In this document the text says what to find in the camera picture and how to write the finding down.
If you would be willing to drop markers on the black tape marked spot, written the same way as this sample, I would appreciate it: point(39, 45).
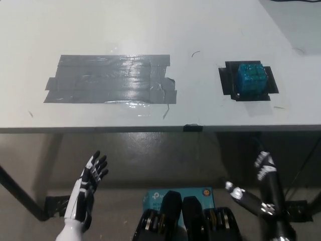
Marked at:
point(225, 82)

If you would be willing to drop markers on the teal router box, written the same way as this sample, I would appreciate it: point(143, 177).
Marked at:
point(153, 199)

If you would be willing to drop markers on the grey duct tape patch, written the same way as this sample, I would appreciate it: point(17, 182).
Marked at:
point(110, 80)

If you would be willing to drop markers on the small black tape piece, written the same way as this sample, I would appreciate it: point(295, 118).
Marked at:
point(193, 128)

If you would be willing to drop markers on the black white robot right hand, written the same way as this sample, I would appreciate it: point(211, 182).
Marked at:
point(272, 190)

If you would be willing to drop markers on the black table leg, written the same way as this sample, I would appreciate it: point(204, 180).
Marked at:
point(22, 194)

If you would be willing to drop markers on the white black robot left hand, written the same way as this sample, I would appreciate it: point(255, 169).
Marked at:
point(84, 180)

